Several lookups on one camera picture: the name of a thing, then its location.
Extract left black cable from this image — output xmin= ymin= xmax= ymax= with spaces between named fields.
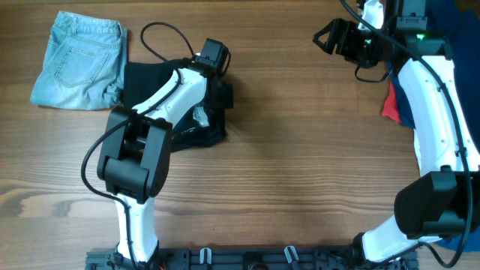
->
xmin=80 ymin=21 xmax=232 ymax=270

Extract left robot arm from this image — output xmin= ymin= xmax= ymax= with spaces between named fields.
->
xmin=97 ymin=39 xmax=233 ymax=269

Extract black cable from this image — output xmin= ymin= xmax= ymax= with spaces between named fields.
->
xmin=80 ymin=21 xmax=232 ymax=270
xmin=339 ymin=0 xmax=474 ymax=269

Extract right black cable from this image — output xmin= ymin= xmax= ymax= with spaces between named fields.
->
xmin=339 ymin=0 xmax=474 ymax=269

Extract dark blue garment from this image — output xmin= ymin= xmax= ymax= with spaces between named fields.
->
xmin=388 ymin=0 xmax=480 ymax=253

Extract black shorts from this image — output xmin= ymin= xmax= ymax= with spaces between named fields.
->
xmin=122 ymin=59 xmax=227 ymax=152

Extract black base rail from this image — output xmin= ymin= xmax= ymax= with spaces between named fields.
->
xmin=85 ymin=245 xmax=419 ymax=270

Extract folded light blue jeans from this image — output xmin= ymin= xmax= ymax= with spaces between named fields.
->
xmin=30 ymin=11 xmax=128 ymax=110

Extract red garment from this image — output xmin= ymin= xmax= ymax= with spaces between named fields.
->
xmin=381 ymin=82 xmax=401 ymax=124

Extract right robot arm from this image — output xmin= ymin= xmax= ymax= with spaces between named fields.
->
xmin=313 ymin=1 xmax=479 ymax=269

